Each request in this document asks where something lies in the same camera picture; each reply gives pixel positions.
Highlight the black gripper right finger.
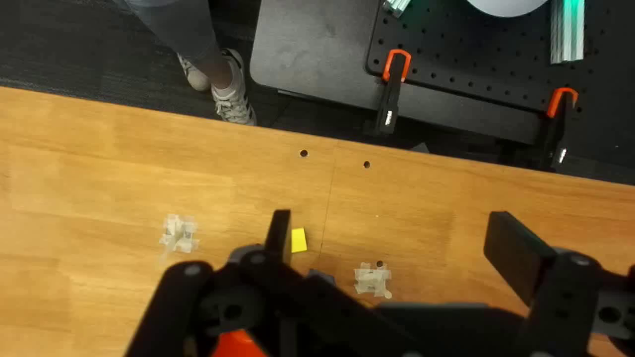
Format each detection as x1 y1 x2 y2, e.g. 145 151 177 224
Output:
482 210 635 357

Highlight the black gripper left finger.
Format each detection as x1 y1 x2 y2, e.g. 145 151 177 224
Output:
125 208 413 357

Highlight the clear tape patch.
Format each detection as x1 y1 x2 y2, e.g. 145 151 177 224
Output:
351 262 395 301
159 212 201 256

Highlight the yellow foam block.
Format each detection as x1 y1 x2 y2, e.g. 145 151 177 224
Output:
290 226 312 256

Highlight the orange black bar clamp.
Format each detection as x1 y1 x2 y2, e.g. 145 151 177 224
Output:
538 85 582 167
375 46 415 137

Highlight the black perforated mounting board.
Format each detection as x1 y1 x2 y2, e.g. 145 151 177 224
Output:
365 0 635 131

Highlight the long aluminium extrusion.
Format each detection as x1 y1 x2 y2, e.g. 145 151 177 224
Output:
550 0 588 65

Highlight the person in jeans, white sneakers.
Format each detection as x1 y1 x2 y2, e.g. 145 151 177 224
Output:
121 0 258 127

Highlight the black cart top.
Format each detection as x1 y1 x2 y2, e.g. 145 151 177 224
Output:
248 0 552 145

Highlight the short aluminium extrusion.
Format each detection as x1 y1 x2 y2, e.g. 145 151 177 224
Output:
381 0 413 18

